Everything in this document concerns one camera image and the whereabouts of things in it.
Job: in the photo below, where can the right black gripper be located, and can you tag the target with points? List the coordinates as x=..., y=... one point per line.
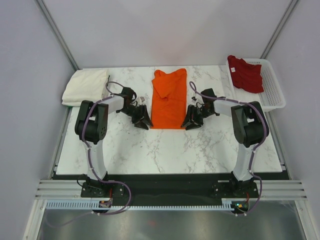
x=194, y=123

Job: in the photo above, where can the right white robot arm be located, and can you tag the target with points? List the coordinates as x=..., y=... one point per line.
x=249, y=127

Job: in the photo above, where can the white slotted cable duct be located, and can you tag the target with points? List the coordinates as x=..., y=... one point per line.
x=99, y=205

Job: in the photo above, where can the folded white t shirt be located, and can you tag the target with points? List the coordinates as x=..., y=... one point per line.
x=86, y=84

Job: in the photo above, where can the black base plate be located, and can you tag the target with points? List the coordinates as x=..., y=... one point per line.
x=118, y=190

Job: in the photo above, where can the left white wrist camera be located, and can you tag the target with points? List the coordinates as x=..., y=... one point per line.
x=141, y=100

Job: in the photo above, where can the aluminium rail frame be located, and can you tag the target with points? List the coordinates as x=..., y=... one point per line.
x=270, y=189

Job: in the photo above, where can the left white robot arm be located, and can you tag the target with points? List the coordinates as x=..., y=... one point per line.
x=92, y=123

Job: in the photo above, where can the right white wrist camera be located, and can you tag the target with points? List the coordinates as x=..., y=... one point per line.
x=195, y=100

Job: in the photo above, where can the white plastic basket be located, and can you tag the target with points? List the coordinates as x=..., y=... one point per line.
x=272, y=96

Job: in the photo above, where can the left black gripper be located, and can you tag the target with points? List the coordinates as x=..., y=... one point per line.
x=143, y=118

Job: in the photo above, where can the red t shirt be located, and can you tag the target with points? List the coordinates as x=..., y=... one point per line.
x=245, y=76

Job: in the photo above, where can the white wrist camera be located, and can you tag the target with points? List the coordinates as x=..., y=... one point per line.
x=195, y=100
x=141, y=100

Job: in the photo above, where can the orange t shirt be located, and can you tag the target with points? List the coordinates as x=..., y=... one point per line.
x=169, y=99

